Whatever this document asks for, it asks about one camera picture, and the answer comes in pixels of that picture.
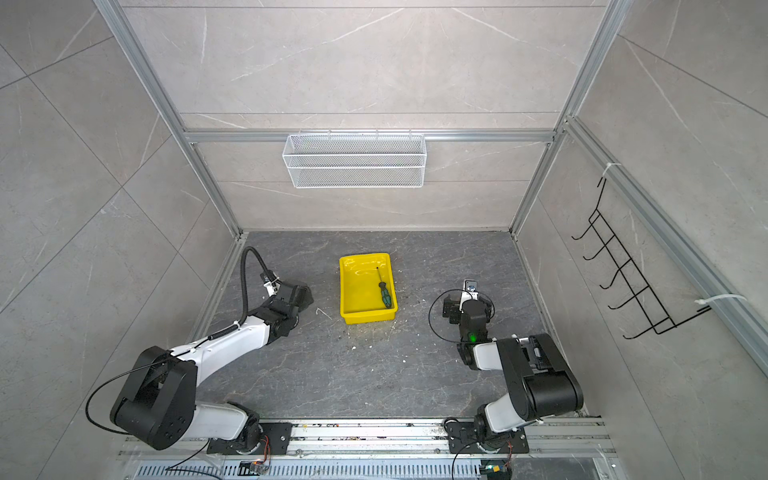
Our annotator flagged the green black handled screwdriver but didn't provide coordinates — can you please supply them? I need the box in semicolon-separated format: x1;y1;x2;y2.
376;267;393;309

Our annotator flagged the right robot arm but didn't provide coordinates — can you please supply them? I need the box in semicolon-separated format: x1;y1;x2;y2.
438;289;584;453

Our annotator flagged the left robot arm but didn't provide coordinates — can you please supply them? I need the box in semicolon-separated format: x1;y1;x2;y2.
110;283;313;453

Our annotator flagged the yellow plastic bin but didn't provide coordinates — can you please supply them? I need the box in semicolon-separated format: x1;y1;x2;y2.
339;253;398;325

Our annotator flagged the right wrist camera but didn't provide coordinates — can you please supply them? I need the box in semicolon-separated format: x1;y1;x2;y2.
463;279;478;294

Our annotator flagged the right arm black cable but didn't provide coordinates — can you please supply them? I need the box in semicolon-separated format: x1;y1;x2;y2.
427;289;466;346

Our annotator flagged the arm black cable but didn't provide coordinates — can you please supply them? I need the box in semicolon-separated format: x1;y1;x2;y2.
239;245;271;328
427;289;466;346

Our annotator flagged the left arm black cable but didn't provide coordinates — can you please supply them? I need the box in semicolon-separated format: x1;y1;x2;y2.
239;245;271;328

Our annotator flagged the white wire mesh basket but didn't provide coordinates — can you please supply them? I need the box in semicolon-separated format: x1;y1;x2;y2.
282;133;428;189

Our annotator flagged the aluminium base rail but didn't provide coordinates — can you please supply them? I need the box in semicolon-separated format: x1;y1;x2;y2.
111;417;627;479

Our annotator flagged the black wire hook rack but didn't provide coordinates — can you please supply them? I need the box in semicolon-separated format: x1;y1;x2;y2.
571;178;712;340

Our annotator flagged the aluminium frame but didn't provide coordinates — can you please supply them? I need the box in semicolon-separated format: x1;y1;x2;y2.
96;1;767;370

